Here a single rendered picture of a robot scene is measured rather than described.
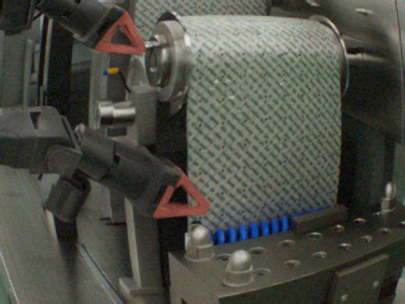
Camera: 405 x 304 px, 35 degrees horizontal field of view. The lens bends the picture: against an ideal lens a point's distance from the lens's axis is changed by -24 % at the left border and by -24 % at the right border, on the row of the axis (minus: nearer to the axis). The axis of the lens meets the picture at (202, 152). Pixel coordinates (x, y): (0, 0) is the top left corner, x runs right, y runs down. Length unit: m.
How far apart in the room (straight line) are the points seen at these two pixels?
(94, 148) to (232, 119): 0.19
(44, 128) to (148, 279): 0.35
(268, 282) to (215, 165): 0.21
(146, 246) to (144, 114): 0.19
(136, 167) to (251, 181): 0.17
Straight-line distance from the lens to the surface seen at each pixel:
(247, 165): 1.02
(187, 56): 0.95
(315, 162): 1.08
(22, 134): 0.85
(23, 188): 1.61
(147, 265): 1.11
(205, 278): 0.90
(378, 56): 1.11
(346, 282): 0.92
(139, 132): 1.04
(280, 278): 0.89
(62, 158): 0.87
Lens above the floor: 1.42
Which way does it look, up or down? 17 degrees down
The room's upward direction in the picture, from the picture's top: straight up
